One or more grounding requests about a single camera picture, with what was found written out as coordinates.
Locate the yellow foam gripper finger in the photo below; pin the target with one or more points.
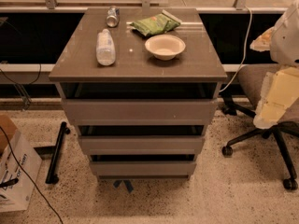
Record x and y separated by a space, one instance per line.
278 93

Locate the grey bottom drawer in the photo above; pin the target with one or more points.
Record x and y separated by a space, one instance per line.
151 168

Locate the grey drawer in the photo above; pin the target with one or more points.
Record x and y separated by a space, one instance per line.
137 112
137 145
151 168

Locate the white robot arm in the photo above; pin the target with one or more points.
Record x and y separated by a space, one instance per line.
282 40

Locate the grey drawer cabinet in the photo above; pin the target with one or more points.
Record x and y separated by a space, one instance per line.
196 74

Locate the grey middle drawer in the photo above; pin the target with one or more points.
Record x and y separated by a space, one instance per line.
137 145

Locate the grey top drawer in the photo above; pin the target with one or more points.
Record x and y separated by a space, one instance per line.
137 112

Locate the brown office chair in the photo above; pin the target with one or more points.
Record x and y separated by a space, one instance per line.
250 78

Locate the white paper bowl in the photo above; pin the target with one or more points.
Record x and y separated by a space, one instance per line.
165 47

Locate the green chip bag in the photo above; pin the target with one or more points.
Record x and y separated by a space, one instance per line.
157 25

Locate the clear plastic water bottle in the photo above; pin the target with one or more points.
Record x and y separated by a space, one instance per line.
105 49

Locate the silver soda can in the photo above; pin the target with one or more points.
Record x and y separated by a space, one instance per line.
113 17

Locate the blue tape on floor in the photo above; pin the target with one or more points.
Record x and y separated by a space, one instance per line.
127 184

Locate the black metal bar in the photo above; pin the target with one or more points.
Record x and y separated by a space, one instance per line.
52 178

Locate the brown cardboard box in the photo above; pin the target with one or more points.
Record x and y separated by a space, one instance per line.
7 131

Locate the white cardboard box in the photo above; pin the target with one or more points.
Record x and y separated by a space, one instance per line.
19 161

